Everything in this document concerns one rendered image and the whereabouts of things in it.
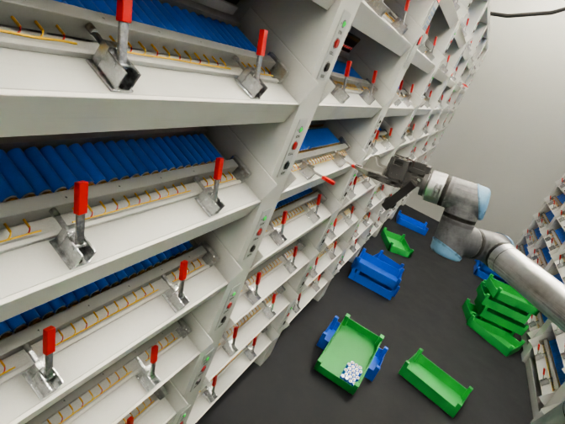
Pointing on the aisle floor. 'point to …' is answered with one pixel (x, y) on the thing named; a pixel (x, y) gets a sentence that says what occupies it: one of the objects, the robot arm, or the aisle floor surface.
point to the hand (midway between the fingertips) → (358, 169)
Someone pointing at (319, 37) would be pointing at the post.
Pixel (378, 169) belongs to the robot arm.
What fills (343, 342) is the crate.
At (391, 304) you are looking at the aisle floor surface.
